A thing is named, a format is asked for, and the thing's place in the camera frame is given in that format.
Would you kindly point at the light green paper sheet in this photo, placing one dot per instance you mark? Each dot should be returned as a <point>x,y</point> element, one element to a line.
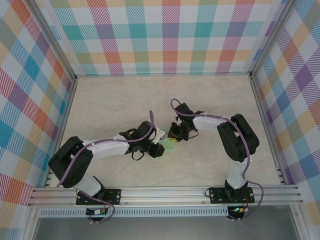
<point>170,145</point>

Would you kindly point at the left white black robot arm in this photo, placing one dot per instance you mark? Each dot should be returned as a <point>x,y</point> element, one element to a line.
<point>107,150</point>

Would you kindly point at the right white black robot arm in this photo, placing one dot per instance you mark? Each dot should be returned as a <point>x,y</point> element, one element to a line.
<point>207,123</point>

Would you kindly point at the small circuit board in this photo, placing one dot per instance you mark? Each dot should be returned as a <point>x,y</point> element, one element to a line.
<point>96,212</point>

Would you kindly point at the circuit board with green light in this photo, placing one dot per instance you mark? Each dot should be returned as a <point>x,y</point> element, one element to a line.
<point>238,209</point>

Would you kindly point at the long aluminium mounting rail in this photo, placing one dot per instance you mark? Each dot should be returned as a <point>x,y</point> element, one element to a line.
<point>162,195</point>

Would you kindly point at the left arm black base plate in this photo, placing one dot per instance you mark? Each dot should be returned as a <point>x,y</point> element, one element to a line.
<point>113,196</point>

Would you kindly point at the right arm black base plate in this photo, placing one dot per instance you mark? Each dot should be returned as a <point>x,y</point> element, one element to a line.
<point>215,196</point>

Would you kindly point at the aluminium table side rail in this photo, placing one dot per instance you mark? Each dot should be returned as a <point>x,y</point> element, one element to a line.
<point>265,125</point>
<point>70,100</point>

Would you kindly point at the aluminium frame post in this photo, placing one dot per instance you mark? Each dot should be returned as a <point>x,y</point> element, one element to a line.
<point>52,37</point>
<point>272,37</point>

